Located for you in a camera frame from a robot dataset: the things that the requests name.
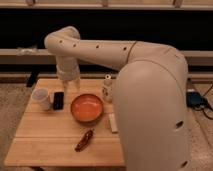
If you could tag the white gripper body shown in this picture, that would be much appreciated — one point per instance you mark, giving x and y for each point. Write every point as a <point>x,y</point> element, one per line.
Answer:
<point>67,68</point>

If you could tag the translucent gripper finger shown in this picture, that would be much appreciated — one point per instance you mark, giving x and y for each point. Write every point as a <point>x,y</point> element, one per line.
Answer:
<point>65,85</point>
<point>77,83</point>

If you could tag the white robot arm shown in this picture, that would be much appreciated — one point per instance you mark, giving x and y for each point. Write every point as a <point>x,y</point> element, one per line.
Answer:
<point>149,96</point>

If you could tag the black rectangular box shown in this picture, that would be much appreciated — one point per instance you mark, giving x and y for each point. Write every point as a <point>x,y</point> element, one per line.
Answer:
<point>58,100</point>

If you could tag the orange bowl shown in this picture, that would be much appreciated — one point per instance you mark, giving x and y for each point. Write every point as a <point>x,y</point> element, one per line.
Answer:
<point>87,108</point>

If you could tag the white paper cup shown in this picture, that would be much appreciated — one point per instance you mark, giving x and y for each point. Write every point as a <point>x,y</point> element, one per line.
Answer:
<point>42,98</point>

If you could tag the small white bottle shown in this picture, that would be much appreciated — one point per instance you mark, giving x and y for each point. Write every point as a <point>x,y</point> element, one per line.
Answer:
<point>107,89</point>

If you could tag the wooden table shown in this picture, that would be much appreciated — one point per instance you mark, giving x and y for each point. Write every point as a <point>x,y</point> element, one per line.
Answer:
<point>49,138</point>

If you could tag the dried red chili pepper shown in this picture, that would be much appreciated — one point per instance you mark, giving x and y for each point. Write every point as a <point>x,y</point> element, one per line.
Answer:
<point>84,140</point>

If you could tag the white rectangular block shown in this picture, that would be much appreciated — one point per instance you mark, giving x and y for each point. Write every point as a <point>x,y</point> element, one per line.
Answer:
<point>113,124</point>

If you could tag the black power adapter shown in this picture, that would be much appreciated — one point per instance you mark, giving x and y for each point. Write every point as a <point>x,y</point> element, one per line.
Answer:
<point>195,100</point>

